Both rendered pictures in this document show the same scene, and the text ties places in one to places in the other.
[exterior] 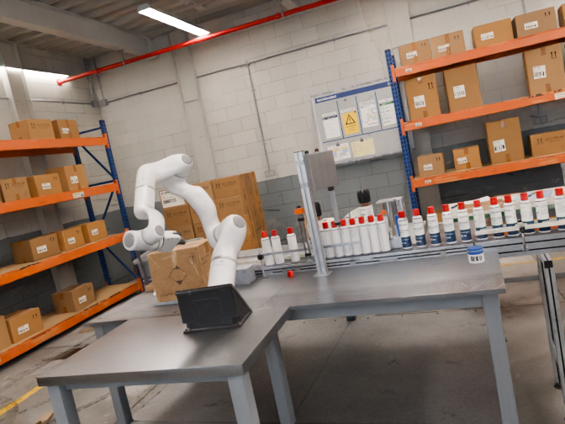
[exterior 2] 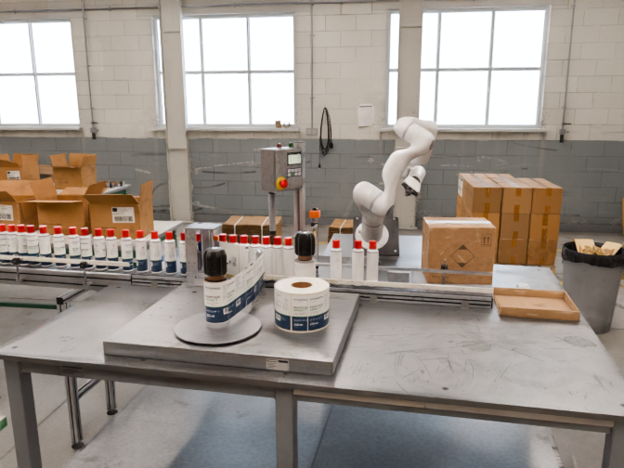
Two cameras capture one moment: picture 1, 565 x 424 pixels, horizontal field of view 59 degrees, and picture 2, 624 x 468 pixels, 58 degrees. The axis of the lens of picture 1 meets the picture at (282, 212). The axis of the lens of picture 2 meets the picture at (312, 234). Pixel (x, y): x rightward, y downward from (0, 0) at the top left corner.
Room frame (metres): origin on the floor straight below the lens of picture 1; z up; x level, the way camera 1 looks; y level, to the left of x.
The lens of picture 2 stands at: (5.22, -0.55, 1.67)
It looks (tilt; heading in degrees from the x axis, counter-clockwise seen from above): 13 degrees down; 170
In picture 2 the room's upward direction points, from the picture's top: straight up
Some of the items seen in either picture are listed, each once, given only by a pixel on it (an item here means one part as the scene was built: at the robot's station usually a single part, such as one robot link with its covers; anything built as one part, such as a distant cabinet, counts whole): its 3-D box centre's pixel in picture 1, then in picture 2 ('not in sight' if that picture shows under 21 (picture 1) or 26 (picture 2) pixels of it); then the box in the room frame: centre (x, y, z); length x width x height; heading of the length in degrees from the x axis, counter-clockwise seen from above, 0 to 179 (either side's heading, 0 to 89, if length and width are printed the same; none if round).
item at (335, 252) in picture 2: (293, 244); (335, 262); (2.85, -0.02, 0.98); 0.05 x 0.05 x 0.20
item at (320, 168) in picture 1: (318, 170); (282, 169); (2.66, -0.23, 1.38); 0.17 x 0.10 x 0.19; 123
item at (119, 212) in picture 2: not in sight; (123, 208); (1.17, -1.16, 0.97); 0.51 x 0.39 x 0.37; 167
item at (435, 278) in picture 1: (308, 266); (325, 304); (2.92, -0.08, 0.82); 2.10 x 1.50 x 0.02; 68
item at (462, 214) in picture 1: (463, 221); (141, 251); (2.49, -0.89, 0.98); 0.05 x 0.05 x 0.20
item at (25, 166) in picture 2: not in sight; (15, 171); (-1.38, -2.62, 0.97); 0.42 x 0.39 x 0.37; 159
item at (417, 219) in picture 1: (419, 228); (185, 253); (2.57, -0.68, 0.98); 0.05 x 0.05 x 0.20
